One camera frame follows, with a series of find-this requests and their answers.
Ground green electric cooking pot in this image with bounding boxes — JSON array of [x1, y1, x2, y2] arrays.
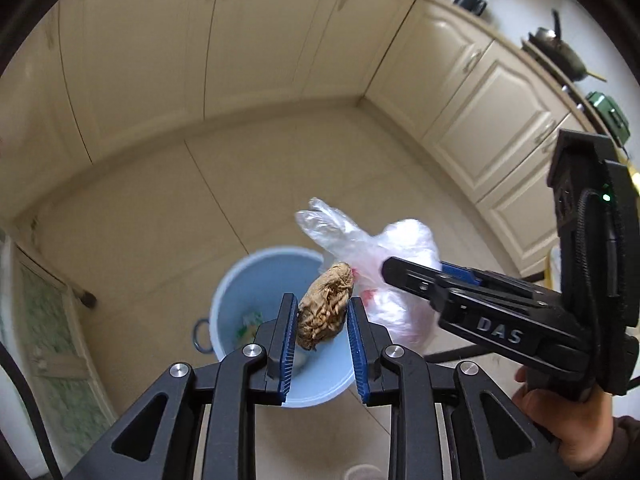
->
[[585, 91, 632, 146]]

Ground patterned glass door cabinet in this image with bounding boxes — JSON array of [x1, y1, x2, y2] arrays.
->
[[0, 230, 108, 480]]

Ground blue plastic bin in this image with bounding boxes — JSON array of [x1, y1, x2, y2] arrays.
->
[[192, 246, 358, 407]]

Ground brown paper ball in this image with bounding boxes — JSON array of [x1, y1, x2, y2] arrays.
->
[[296, 261, 357, 352]]

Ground person's right forearm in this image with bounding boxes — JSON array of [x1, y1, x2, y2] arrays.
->
[[575, 412, 640, 480]]

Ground cream lower kitchen cabinets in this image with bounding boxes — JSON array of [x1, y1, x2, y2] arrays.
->
[[0, 0, 601, 281]]

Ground clear pink plastic bag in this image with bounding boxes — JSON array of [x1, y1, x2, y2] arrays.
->
[[295, 197, 443, 351]]

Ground person's right hand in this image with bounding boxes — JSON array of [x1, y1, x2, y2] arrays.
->
[[515, 367, 617, 475]]

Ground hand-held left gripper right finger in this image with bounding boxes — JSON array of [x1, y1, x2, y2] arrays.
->
[[347, 297, 576, 480]]

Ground black wok with lid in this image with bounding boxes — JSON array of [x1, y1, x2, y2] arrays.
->
[[522, 10, 608, 83]]

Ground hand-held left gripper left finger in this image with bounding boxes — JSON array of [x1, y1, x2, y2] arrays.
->
[[65, 292, 299, 480]]

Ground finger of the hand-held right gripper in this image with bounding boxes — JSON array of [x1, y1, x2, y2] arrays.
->
[[381, 256, 551, 321], [440, 261, 547, 295]]

